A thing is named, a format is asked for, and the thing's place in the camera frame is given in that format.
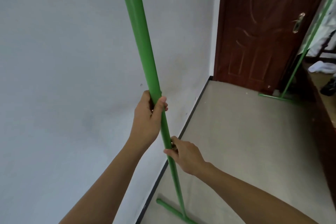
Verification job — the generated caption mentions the person's left hand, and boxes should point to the person's left hand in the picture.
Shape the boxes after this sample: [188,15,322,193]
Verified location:
[130,90,169,149]

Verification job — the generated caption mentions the white crumpled cloth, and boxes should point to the white crumpled cloth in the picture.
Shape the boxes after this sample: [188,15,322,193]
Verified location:
[308,61,336,74]

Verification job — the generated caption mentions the person's right forearm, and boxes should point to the person's right forearm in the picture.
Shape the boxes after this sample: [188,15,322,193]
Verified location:
[200,162,320,224]

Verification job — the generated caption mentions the person's right hand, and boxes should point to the person's right hand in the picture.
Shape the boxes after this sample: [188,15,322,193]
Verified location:
[163,136,211,177]

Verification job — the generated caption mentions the brown wooden door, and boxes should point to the brown wooden door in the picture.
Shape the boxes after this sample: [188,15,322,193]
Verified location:
[213,0,336,95]

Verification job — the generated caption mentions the dark brown door frame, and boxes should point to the dark brown door frame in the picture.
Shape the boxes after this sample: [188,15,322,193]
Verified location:
[298,56,336,206]

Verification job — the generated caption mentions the white hanging garment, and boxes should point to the white hanging garment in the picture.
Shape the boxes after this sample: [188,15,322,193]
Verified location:
[307,6,336,57]

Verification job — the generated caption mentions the green metal clothes rack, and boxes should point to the green metal clothes rack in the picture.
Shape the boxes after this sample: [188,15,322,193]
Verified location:
[117,0,336,224]

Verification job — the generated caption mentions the black shoe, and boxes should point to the black shoe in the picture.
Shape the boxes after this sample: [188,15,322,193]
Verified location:
[320,78,336,97]

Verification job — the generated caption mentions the person's left forearm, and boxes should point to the person's left forearm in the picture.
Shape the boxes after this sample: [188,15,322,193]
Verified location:
[59,137,149,224]

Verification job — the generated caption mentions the brass door handle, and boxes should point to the brass door handle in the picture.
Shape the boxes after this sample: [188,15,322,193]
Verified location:
[292,12,306,34]

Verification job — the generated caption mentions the black baseboard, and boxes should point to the black baseboard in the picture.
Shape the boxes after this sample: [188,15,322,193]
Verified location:
[136,75,214,224]

